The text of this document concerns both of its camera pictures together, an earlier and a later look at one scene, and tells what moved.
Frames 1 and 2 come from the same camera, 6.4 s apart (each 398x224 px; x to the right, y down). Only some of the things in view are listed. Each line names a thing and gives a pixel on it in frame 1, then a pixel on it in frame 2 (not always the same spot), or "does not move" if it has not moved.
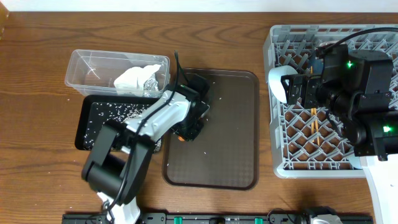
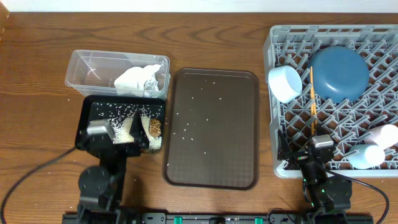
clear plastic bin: (114, 74) does not move
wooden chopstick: (316, 124) does not move
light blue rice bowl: (277, 84) does not move
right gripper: (310, 82) -> (285, 152)
